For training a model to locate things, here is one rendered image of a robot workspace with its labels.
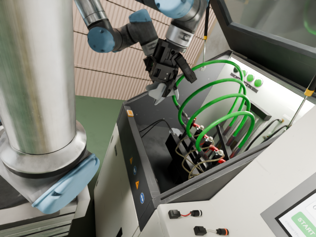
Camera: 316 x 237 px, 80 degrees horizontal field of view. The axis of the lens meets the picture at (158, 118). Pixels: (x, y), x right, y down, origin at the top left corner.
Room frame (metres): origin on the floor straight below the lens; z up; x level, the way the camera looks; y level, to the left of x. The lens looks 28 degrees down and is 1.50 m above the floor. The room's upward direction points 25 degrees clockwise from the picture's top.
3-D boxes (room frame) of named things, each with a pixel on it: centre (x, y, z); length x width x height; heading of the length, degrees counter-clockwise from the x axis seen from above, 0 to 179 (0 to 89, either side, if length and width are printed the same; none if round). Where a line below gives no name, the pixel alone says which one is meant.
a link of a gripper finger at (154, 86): (0.61, 0.05, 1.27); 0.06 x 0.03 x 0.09; 121
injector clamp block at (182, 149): (0.76, -0.22, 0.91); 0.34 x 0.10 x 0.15; 31
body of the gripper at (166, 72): (0.59, 0.05, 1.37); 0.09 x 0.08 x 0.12; 121
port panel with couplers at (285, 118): (0.79, -0.51, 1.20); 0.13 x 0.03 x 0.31; 31
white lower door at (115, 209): (0.73, 0.06, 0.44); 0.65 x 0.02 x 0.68; 31
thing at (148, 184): (0.74, 0.04, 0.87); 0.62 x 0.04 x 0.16; 31
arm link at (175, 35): (0.60, 0.04, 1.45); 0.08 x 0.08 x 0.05
